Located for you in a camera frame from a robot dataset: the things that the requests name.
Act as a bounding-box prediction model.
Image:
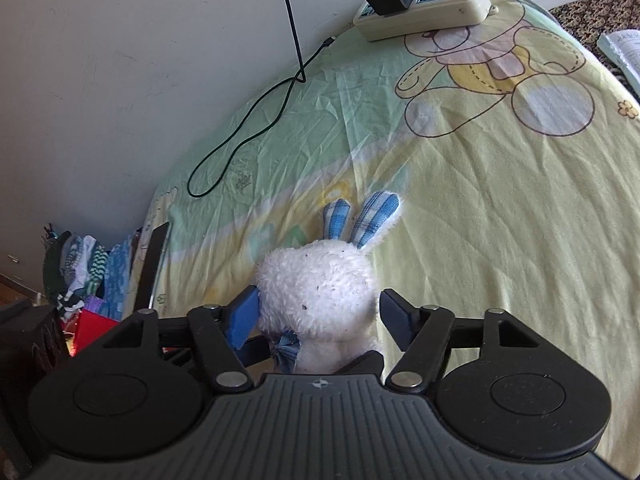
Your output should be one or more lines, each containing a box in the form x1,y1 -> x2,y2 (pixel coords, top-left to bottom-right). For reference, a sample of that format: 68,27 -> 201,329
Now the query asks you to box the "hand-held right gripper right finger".
379,289 -> 546,393

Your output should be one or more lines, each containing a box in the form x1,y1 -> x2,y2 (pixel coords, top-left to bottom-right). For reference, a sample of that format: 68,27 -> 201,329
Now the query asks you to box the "cream power strip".
353,0 -> 493,42

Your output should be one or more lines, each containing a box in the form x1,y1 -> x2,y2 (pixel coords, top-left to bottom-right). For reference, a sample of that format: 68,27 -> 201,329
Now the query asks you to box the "pile of folded clothes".
42,222 -> 108,321

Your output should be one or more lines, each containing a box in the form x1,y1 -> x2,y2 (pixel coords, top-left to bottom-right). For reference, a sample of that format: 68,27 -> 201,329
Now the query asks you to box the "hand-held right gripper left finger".
97,284 -> 261,393

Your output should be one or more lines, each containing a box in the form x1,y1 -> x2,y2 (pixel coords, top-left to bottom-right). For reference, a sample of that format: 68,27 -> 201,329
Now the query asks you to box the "red cardboard box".
70,308 -> 123,356

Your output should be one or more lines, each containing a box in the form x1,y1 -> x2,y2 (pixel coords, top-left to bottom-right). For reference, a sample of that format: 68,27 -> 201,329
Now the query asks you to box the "white rabbit plush blue bow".
255,191 -> 403,375

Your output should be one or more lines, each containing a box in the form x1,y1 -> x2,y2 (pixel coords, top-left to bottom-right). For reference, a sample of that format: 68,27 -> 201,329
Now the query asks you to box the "black phone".
134,221 -> 171,311

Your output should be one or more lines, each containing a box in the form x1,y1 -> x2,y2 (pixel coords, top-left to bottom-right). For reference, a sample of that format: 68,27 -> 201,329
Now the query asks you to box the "white paper booklet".
596,29 -> 640,98

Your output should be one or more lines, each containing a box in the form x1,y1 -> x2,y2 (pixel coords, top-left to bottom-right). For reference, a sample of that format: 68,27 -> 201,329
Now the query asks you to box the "bear printed bed sheet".
122,0 -> 640,466

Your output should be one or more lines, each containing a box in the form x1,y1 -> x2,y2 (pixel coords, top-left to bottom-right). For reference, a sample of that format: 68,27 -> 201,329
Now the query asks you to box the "brown patterned blanket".
547,0 -> 640,96

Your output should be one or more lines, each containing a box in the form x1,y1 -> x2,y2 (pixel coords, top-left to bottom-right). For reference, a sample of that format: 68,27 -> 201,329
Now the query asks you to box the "wooden cabinet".
0,257 -> 51,306

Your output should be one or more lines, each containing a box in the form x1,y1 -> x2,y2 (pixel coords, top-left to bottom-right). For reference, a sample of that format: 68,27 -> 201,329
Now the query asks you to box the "blue floral towel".
102,232 -> 143,322

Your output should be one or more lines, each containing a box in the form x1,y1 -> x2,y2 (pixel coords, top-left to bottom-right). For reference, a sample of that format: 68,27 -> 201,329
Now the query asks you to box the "black charging cable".
187,0 -> 337,198

